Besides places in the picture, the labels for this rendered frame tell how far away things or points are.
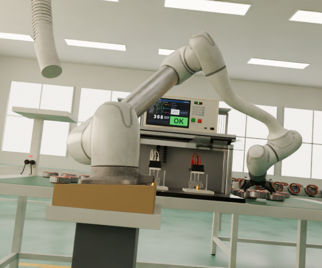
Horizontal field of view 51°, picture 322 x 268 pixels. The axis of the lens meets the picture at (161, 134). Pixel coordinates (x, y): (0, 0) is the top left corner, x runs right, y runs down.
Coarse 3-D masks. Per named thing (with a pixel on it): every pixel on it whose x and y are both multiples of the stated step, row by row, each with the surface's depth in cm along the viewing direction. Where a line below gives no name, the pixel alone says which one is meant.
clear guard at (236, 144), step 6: (192, 138) 190; (198, 138) 175; (204, 138) 175; (198, 144) 171; (204, 144) 172; (210, 144) 172; (216, 144) 172; (222, 144) 173; (234, 144) 174; (240, 144) 174
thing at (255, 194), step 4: (248, 192) 183; (252, 192) 180; (256, 192) 179; (260, 192) 179; (264, 192) 179; (252, 196) 180; (256, 196) 179; (260, 196) 178; (264, 196) 178; (268, 196) 181
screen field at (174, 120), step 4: (172, 116) 200; (176, 116) 200; (172, 120) 200; (176, 120) 200; (180, 120) 200; (184, 120) 200; (172, 124) 199; (176, 124) 200; (180, 124) 200; (184, 124) 200
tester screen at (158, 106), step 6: (156, 102) 200; (162, 102) 200; (168, 102) 201; (174, 102) 201; (180, 102) 201; (186, 102) 201; (150, 108) 200; (156, 108) 200; (162, 108) 200; (168, 108) 200; (174, 108) 200; (180, 108) 201; (186, 108) 201; (150, 114) 199; (156, 114) 200; (162, 114) 200; (168, 114) 200; (174, 114) 200; (168, 120) 200; (180, 126) 200; (186, 126) 200
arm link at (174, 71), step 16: (176, 64) 150; (160, 80) 145; (176, 80) 152; (128, 96) 138; (144, 96) 139; (160, 96) 146; (144, 112) 141; (80, 128) 121; (80, 144) 116; (80, 160) 123
